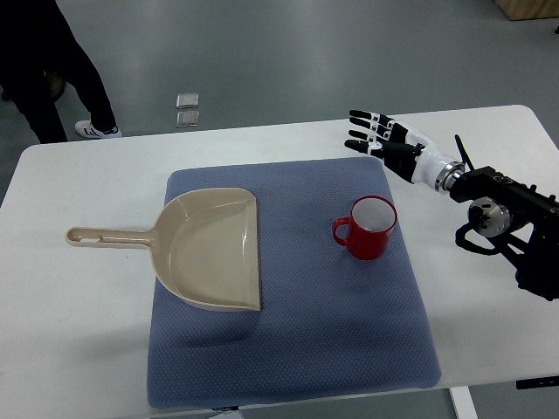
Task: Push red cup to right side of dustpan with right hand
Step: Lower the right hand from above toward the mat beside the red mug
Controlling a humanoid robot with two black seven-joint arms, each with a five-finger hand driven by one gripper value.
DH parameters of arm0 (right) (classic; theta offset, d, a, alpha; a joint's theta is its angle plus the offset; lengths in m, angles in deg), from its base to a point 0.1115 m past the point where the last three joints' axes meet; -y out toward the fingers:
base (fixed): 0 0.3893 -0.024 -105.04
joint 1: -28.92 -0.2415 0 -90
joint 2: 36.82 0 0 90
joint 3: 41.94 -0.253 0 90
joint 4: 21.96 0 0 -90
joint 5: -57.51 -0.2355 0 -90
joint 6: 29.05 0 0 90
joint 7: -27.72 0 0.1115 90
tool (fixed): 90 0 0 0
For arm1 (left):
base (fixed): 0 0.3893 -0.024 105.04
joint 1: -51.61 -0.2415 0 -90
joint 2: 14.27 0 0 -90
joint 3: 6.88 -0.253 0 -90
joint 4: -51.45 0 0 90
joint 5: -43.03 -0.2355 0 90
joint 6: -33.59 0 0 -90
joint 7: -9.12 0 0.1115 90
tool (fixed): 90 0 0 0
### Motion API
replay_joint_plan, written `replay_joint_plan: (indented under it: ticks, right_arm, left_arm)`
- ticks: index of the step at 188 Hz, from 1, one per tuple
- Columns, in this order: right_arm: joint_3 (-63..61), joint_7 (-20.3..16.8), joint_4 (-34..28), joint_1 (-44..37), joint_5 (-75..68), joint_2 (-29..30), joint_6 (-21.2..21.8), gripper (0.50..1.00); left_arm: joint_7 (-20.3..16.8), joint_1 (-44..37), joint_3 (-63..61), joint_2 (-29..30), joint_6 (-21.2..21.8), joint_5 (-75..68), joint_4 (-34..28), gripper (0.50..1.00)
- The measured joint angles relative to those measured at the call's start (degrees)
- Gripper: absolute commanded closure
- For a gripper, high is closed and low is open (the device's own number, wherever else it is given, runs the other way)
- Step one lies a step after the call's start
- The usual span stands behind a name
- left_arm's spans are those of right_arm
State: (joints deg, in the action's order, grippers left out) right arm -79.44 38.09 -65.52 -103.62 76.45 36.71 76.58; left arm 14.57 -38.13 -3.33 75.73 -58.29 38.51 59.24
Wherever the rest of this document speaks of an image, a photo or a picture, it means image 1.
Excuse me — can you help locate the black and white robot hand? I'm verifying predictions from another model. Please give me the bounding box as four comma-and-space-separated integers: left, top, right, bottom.
344, 110, 465, 193

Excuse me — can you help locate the red mug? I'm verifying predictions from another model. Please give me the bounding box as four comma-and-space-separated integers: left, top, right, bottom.
332, 196, 397, 260

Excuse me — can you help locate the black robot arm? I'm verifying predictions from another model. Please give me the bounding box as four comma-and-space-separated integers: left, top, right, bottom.
447, 136, 558, 301

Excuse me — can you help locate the beige plastic dustpan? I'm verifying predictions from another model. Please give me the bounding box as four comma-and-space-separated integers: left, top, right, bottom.
66, 188, 262, 312

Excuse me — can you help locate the wooden box corner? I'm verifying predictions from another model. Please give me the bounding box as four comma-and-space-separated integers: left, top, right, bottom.
494, 0, 558, 21

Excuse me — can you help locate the blue textured mat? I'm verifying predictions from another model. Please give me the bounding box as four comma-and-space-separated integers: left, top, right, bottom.
147, 157, 441, 409

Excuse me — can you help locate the lower metal floor plate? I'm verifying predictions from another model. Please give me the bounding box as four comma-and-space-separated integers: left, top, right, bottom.
176, 110, 200, 127

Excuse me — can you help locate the metal floor plate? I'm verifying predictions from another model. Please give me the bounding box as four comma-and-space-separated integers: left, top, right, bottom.
176, 110, 200, 127
176, 93, 199, 109

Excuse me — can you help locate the upper metal floor plate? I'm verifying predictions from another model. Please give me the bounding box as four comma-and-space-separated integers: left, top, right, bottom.
176, 93, 199, 109

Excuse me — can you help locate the white table leg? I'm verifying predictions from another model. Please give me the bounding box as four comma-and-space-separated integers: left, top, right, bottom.
449, 386, 478, 419

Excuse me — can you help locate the black table control panel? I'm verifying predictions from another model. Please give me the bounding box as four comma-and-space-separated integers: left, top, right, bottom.
515, 375, 559, 390

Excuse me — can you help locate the white sneaker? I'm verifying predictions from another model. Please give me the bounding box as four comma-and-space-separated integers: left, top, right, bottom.
74, 120, 123, 140

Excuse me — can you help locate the person in black clothes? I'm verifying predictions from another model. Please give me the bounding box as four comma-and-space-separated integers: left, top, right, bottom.
1, 1, 118, 144

